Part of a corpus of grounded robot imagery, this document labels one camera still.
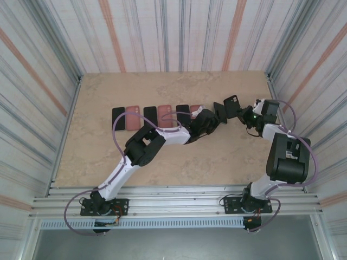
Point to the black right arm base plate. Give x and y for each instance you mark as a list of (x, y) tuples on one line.
[(233, 204)]

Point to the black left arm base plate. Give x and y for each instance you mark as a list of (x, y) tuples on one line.
[(122, 205)]

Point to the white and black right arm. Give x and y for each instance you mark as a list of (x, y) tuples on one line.
[(287, 162)]

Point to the black screen smartphone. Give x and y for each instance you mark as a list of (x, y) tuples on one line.
[(219, 109), (182, 112), (150, 115), (118, 119)]

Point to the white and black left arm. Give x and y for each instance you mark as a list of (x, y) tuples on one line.
[(116, 176)]

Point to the small black electronics box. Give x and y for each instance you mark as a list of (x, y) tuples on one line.
[(252, 224), (101, 232)]

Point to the pink silicone phone case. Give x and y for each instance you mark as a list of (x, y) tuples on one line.
[(165, 123), (132, 123), (193, 107)]

